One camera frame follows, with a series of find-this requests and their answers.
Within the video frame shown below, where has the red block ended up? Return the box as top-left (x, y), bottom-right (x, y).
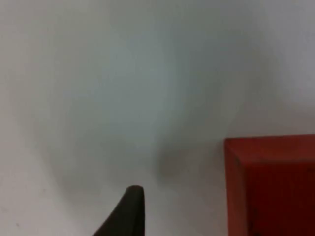
top-left (224, 134), bottom-right (315, 236)

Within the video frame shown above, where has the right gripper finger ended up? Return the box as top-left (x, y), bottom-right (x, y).
top-left (92, 185), bottom-right (146, 236)

